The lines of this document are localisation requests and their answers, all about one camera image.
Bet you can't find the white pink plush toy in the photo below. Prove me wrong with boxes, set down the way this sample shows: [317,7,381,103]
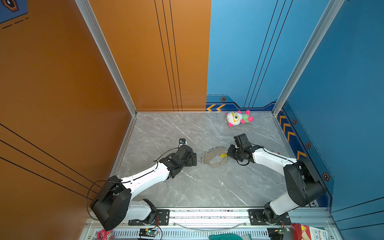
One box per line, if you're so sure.
[226,110,254,127]

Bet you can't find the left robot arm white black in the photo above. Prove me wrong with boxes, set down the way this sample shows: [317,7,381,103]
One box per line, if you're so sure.
[90,144,197,231]

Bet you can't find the small green circuit board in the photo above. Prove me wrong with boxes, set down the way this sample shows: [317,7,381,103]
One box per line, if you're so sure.
[138,229,159,240]

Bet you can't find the red printed box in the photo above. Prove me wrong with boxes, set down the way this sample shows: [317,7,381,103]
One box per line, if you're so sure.
[292,223,329,240]

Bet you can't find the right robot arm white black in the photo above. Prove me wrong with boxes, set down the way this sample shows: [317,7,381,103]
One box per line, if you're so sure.
[228,134,327,225]

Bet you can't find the aluminium corner post left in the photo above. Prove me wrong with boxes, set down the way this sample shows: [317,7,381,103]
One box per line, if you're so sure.
[75,0,137,117]

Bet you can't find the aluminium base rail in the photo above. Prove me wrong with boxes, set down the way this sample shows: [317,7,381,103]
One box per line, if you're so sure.
[78,206,343,240]

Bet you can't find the aluminium corner post right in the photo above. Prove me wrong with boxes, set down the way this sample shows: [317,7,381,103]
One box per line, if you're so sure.
[272,0,345,117]

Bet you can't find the metal key holder with rings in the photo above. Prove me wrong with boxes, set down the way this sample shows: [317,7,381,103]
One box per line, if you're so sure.
[201,147,228,168]

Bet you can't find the aluminium corner post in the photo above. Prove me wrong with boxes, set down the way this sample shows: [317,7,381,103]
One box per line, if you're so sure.
[272,0,345,117]
[75,0,137,117]

